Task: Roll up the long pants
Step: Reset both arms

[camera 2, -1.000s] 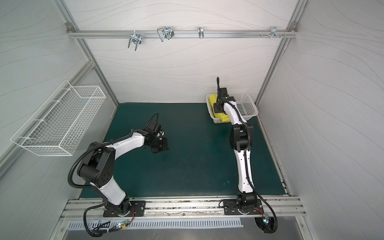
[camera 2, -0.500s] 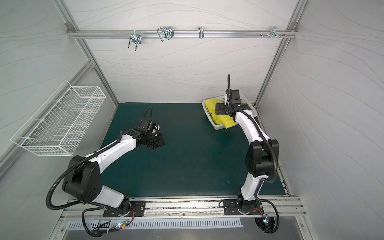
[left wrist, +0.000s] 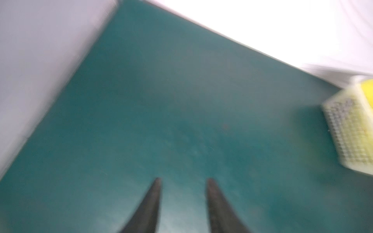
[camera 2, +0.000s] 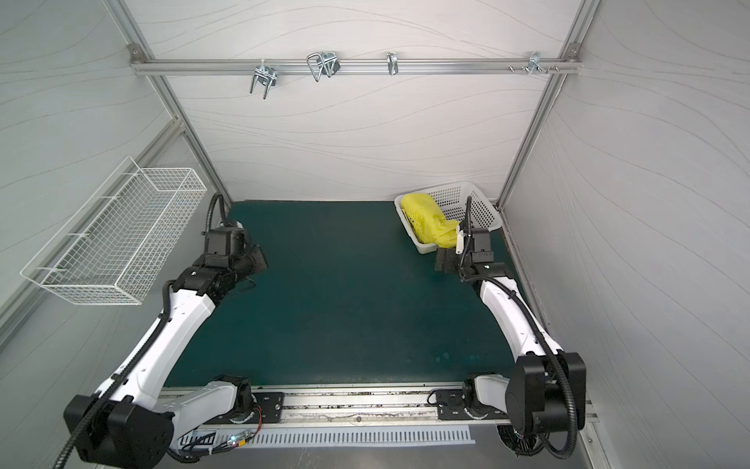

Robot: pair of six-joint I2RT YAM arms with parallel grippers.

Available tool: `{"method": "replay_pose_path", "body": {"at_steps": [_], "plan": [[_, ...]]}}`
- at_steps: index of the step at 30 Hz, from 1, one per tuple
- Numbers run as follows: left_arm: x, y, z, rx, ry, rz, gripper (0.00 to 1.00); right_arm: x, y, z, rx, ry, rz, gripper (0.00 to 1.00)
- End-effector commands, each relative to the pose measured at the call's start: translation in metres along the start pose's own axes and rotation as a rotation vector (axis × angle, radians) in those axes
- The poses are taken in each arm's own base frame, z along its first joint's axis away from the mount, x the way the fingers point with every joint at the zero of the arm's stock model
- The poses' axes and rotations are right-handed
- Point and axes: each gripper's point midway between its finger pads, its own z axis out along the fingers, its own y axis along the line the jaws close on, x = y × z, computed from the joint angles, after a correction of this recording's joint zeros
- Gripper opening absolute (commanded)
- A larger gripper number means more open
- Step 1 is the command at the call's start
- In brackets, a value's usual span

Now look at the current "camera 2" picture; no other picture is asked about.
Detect green table mat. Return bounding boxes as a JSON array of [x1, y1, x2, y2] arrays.
[[167, 201, 515, 387]]

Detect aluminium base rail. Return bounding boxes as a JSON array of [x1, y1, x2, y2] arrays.
[[116, 383, 600, 433]]

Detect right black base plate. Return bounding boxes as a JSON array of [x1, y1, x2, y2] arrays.
[[426, 389, 508, 421]]

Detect white plastic perforated basket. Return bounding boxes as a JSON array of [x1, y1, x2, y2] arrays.
[[394, 182, 503, 254]]

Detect left black base cable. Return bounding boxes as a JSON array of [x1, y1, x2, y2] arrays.
[[51, 279, 265, 469]]

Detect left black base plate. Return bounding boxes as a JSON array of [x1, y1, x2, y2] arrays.
[[205, 391, 285, 425]]

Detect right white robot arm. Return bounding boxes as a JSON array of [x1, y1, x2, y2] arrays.
[[436, 228, 587, 437]]

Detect horizontal aluminium top rail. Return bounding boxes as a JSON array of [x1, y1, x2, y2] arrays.
[[131, 56, 583, 76]]

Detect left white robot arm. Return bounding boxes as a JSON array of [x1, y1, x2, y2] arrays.
[[53, 222, 268, 468]]

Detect white wire wall basket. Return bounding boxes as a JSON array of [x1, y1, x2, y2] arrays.
[[20, 158, 207, 306]]

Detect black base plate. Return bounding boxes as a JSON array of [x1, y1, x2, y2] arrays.
[[426, 389, 508, 421], [205, 391, 285, 425]]

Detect black base cable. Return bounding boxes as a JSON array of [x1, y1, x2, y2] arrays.
[[462, 274, 580, 461], [51, 279, 265, 469]]

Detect metal u-bolt clamp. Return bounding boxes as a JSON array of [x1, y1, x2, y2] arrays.
[[249, 63, 277, 100], [306, 51, 341, 82]]

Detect white slotted vent strip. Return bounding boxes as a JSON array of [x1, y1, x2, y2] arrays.
[[175, 425, 477, 451]]

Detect yellow long pants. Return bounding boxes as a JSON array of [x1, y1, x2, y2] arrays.
[[400, 193, 459, 248]]

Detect right black base cable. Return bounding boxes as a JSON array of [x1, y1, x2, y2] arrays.
[[462, 274, 580, 461]]

